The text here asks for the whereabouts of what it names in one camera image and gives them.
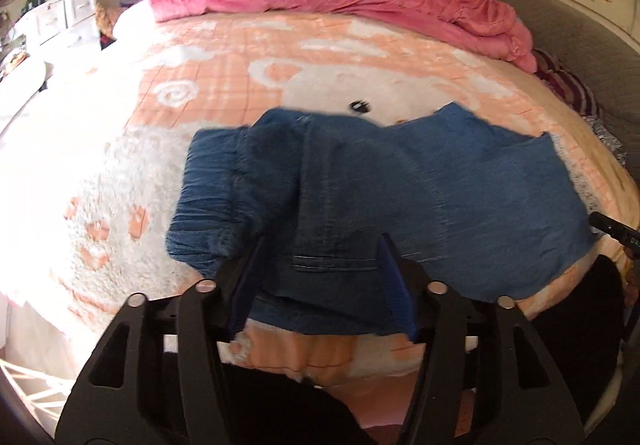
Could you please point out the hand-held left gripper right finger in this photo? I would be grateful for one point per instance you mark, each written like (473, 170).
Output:
(397, 295)

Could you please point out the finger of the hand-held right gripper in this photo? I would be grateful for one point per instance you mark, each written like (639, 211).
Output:
(615, 229)

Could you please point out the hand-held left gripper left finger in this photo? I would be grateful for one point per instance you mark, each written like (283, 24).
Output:
(244, 287)

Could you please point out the blue denim pants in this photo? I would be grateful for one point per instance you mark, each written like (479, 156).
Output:
(350, 175)

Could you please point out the grey patterned cloth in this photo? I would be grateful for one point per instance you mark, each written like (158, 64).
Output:
(607, 142)

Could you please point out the person's black clothing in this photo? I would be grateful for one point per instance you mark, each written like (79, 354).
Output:
(575, 325)
(280, 405)

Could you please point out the striped pillow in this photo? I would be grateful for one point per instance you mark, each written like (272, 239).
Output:
(570, 85)

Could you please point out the grey padded headboard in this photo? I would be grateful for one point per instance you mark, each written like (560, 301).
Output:
(575, 35)

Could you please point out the orange plaid printed blanket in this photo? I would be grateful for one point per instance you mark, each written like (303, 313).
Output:
(225, 65)

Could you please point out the white metal rack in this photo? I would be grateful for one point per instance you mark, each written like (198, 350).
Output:
(30, 390)

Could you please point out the white desk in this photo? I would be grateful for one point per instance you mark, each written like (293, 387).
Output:
(22, 90)

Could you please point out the white drawer cabinet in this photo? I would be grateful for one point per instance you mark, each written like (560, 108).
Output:
(55, 15)

